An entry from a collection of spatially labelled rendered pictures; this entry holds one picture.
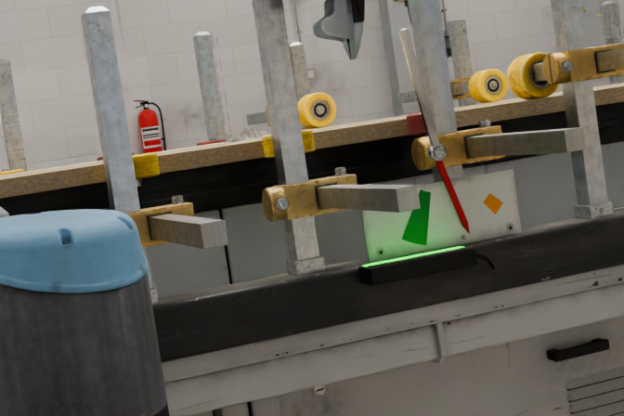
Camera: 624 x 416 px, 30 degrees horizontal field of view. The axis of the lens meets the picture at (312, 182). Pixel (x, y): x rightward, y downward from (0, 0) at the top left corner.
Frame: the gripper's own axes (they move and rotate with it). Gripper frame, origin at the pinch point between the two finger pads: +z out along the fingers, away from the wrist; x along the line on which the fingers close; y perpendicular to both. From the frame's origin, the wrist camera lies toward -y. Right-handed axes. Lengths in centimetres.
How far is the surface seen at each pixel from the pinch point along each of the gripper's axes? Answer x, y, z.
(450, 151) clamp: -5.4, -15.3, 16.7
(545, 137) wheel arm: 17.3, -18.0, 15.8
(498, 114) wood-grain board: -23.1, -34.1, 12.6
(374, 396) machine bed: -31, -7, 57
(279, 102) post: -6.1, 10.5, 5.8
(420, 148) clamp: -6.9, -11.0, 15.5
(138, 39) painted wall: -720, -129, -71
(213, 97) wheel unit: -115, -10, 0
